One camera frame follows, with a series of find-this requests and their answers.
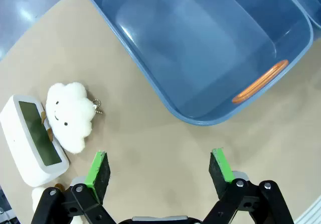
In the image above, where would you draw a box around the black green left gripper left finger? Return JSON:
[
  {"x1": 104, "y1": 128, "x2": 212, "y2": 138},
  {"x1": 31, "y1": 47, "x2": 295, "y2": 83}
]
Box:
[{"x1": 30, "y1": 150, "x2": 118, "y2": 224}]

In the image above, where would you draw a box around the white digital alarm clock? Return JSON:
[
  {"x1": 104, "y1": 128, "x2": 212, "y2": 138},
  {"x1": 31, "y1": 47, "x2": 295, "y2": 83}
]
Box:
[{"x1": 0, "y1": 94, "x2": 70, "y2": 187}]

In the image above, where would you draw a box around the white cloud plush toy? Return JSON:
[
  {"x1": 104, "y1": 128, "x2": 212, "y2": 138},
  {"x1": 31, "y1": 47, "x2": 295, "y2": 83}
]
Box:
[{"x1": 45, "y1": 82, "x2": 104, "y2": 155}]

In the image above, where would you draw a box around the aluminium profile robot base frame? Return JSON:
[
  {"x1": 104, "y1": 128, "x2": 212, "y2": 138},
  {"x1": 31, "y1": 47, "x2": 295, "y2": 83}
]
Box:
[{"x1": 293, "y1": 196, "x2": 321, "y2": 224}]

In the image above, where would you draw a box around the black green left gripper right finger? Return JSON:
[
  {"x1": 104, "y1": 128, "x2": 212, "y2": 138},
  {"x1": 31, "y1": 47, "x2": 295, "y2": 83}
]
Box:
[{"x1": 200, "y1": 148, "x2": 294, "y2": 224}]

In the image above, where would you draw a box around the blue plastic basket orange handle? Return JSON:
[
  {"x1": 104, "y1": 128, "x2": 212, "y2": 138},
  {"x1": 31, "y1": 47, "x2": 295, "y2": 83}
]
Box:
[
  {"x1": 76, "y1": 0, "x2": 314, "y2": 127},
  {"x1": 275, "y1": 0, "x2": 321, "y2": 30}
]

